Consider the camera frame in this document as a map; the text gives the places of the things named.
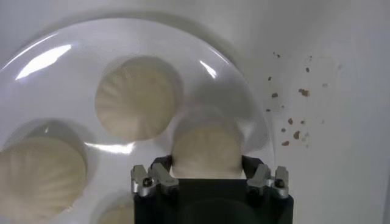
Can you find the white steamed baozi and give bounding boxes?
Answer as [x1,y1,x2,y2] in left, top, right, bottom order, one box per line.
[96,204,135,224]
[94,57,177,141]
[170,123,244,180]
[0,136,88,220]

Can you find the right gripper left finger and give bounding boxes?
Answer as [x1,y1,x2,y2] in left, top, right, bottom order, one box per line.
[130,155,180,197]

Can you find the white round plate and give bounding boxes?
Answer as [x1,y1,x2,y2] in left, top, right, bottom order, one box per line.
[0,17,275,224]

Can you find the brown crumbs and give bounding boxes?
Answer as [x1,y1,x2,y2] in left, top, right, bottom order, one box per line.
[264,51,332,149]

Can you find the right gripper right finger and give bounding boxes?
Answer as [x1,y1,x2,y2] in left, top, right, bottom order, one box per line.
[242,155,289,199]

